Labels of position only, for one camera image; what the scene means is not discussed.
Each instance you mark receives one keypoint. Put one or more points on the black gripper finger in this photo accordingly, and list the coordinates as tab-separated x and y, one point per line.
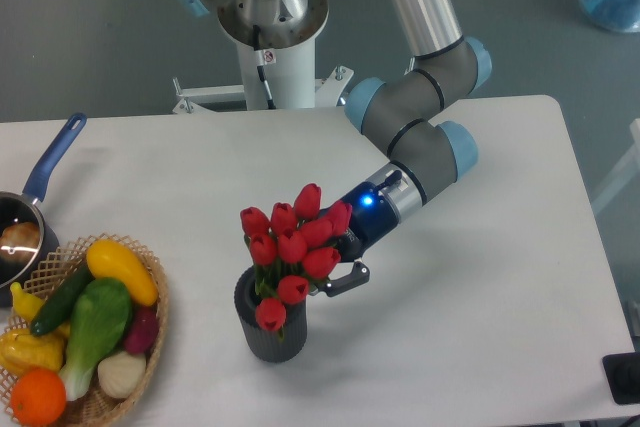
358	276

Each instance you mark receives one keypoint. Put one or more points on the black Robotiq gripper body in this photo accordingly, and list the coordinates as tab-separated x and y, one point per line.
373	216

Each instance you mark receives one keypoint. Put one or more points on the red tulip bouquet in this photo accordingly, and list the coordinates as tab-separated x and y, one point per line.
292	249

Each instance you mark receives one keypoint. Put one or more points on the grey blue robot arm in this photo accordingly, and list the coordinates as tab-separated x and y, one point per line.
422	160

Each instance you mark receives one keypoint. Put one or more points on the dark grey ribbed vase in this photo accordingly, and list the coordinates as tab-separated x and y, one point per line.
274	347

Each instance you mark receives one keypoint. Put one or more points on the purple red onion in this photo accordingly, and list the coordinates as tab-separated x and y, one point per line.
143	331

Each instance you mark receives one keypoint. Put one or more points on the yellow squash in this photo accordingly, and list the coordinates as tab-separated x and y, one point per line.
107	258

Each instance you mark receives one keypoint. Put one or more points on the white garlic bulb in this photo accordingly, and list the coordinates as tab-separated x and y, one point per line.
120	374

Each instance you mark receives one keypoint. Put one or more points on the green bok choy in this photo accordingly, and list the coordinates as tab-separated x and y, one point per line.
98	322

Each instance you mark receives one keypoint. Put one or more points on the black device at edge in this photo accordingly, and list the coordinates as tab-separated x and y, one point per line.
622	373

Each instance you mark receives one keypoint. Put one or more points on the green cucumber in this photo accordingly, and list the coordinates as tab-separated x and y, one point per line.
58	308

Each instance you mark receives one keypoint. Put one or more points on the yellow banana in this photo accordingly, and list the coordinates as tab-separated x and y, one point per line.
25	306

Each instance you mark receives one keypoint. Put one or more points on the brown bread in pan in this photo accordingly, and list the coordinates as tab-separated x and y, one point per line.
20	242

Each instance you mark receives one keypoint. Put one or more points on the orange fruit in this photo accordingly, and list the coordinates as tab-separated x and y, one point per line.
38	398

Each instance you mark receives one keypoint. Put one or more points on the yellow orange gourd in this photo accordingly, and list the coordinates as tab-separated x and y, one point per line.
21	351

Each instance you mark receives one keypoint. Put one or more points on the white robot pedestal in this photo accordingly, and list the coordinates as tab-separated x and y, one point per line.
275	43

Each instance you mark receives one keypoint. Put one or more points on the white frame at right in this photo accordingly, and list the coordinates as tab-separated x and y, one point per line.
624	170

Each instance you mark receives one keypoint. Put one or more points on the blue handled saucepan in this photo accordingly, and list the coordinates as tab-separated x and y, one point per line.
25	206

